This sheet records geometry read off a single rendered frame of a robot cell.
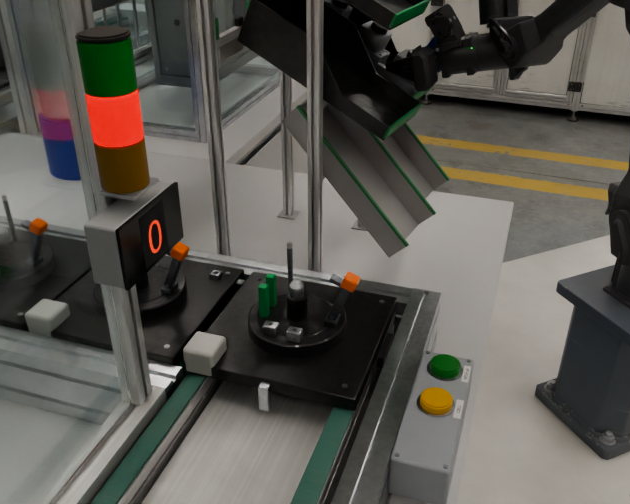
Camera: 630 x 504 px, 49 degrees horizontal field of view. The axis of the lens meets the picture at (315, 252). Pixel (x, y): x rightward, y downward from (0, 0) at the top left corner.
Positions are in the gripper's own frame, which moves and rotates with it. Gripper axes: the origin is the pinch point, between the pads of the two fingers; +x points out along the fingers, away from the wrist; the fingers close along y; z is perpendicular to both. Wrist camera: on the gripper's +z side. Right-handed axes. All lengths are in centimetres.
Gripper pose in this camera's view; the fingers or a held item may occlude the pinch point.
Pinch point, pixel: (410, 61)
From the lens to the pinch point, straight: 120.5
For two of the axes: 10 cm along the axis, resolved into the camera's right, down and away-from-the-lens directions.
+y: -4.8, 4.5, -7.5
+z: -2.1, -8.9, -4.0
